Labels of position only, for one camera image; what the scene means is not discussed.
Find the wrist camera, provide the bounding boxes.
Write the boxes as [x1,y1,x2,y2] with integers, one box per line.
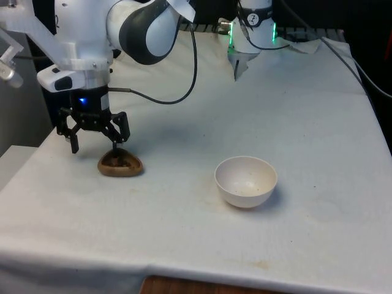
[37,64,75,93]

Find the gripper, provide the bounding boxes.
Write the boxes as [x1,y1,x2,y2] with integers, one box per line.
[56,85,131,157]

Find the grey cable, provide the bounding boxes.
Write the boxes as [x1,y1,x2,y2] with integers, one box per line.
[320,36,375,104]

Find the coffee beans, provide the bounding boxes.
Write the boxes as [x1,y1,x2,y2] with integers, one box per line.
[110,155,133,168]

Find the white bowl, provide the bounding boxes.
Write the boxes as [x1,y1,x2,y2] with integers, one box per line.
[214,156,279,210]

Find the black cable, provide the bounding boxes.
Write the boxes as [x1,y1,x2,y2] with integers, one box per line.
[239,25,290,51]
[280,0,392,98]
[107,22,198,105]

